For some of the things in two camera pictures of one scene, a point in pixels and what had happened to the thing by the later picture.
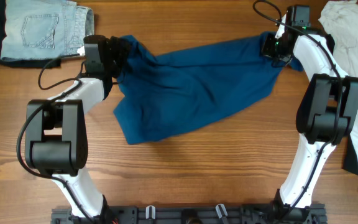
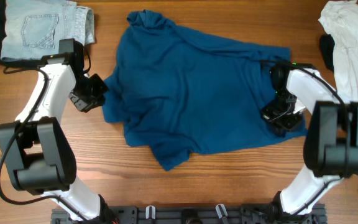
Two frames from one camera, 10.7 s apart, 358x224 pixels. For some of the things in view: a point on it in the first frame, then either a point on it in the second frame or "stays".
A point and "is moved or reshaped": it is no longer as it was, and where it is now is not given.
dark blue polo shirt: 164,97 is moved or reshaped
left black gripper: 120,49 to 102,89
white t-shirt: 355,32 stays
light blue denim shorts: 45,28 stays
